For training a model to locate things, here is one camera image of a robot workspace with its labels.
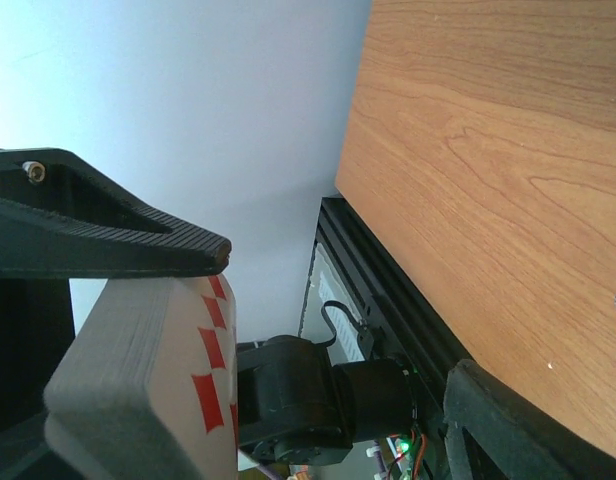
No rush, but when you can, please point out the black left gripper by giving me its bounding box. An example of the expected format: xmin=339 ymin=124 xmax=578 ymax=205
xmin=0 ymin=148 xmax=232 ymax=479

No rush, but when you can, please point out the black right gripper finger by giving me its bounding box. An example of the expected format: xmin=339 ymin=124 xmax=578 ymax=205
xmin=444 ymin=360 xmax=616 ymax=479

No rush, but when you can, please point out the blue-backed card deck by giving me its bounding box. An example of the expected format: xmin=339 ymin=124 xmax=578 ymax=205
xmin=44 ymin=275 xmax=238 ymax=479

